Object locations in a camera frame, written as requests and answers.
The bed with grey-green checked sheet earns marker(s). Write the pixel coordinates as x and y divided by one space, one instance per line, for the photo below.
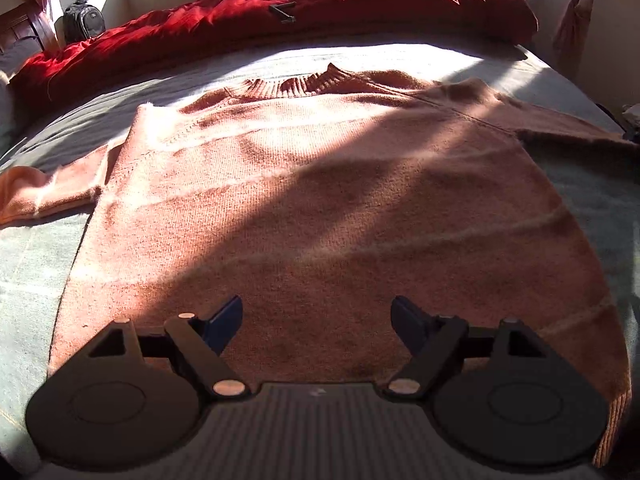
30 270

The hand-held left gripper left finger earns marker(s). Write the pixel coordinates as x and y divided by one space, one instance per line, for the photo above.
225 322

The salmon knit sweater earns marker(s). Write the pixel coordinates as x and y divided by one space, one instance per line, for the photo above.
320 185

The grey checked pillow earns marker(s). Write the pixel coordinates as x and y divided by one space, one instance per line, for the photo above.
12 57

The red duvet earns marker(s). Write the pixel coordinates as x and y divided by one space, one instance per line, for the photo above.
350 5

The grey backpack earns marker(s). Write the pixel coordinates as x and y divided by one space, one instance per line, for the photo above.
85 17

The grey metal crank tool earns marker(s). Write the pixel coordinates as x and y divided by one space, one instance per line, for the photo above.
284 12

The tied pink curtain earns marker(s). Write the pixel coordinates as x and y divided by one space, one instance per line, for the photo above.
575 25

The wooden headboard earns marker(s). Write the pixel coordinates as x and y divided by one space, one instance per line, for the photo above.
25 25

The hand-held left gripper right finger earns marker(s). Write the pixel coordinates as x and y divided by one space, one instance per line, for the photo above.
407 322

